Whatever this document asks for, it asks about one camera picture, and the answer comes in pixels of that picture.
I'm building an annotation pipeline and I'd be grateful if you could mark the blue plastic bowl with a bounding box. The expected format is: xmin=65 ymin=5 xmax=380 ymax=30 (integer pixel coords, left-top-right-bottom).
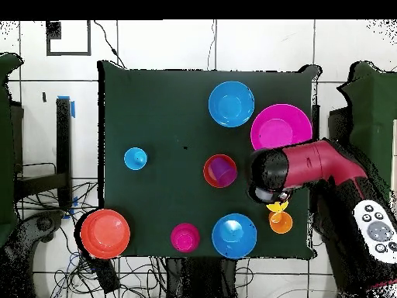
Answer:
xmin=208 ymin=81 xmax=256 ymax=129
xmin=211 ymin=213 xmax=258 ymax=260

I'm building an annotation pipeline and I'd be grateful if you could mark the dark green table cloth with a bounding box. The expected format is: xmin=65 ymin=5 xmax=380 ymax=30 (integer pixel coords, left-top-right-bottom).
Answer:
xmin=97 ymin=60 xmax=322 ymax=260

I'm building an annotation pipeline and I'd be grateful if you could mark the orange plastic cup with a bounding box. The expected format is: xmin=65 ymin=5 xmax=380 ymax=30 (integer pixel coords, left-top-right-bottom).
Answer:
xmin=268 ymin=211 xmax=294 ymax=234

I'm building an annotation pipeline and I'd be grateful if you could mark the black floor cable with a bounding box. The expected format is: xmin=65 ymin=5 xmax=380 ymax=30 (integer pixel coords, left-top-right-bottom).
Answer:
xmin=93 ymin=19 xmax=127 ymax=70

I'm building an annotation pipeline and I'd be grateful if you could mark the small magenta plastic bowl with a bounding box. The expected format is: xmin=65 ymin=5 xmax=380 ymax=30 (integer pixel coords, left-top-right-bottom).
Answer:
xmin=169 ymin=222 xmax=202 ymax=254

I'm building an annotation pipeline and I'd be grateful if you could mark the large pink plastic bowl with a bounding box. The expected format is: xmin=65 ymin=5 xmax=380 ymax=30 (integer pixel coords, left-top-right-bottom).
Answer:
xmin=250 ymin=102 xmax=313 ymax=151

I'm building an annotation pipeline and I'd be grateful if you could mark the black square floor frame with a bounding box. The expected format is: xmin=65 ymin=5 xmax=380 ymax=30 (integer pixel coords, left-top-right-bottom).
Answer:
xmin=45 ymin=19 xmax=93 ymax=57

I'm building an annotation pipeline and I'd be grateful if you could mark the large orange-red plastic bowl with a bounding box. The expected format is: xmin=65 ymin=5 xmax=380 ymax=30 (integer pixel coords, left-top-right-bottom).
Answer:
xmin=79 ymin=208 xmax=132 ymax=261

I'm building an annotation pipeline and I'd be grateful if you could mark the blue plastic cup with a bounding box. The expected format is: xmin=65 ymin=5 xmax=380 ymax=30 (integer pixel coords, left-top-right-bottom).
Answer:
xmin=123 ymin=146 xmax=149 ymax=172

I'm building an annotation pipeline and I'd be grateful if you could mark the blue tape strip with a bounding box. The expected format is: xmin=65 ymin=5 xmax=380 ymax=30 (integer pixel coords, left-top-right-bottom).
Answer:
xmin=57 ymin=95 xmax=76 ymax=120

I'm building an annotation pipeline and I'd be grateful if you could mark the tangle of black cables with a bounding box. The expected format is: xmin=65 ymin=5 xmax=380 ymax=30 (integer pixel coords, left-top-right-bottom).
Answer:
xmin=15 ymin=161 xmax=168 ymax=298

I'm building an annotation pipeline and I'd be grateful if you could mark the small red plastic bowl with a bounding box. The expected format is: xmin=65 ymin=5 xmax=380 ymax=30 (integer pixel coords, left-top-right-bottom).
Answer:
xmin=202 ymin=154 xmax=239 ymax=189

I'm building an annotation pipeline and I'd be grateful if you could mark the purple plastic cup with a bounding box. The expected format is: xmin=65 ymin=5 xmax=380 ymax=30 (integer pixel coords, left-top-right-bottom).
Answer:
xmin=208 ymin=157 xmax=238 ymax=188

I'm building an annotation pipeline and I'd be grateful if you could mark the grey stand base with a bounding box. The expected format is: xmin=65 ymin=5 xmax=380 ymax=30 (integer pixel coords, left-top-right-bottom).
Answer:
xmin=2 ymin=209 xmax=67 ymax=298

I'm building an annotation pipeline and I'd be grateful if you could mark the black power adapter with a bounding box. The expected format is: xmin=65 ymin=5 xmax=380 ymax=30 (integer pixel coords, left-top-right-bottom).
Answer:
xmin=91 ymin=256 xmax=121 ymax=294

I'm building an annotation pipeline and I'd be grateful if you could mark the yellow plastic cup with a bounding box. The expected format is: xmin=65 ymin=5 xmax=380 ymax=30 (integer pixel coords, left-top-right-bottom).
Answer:
xmin=265 ymin=200 xmax=290 ymax=214

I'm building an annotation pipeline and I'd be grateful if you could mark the green-clothed side table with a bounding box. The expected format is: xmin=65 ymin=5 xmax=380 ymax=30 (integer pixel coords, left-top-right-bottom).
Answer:
xmin=0 ymin=52 xmax=26 ymax=248
xmin=337 ymin=61 xmax=397 ymax=193

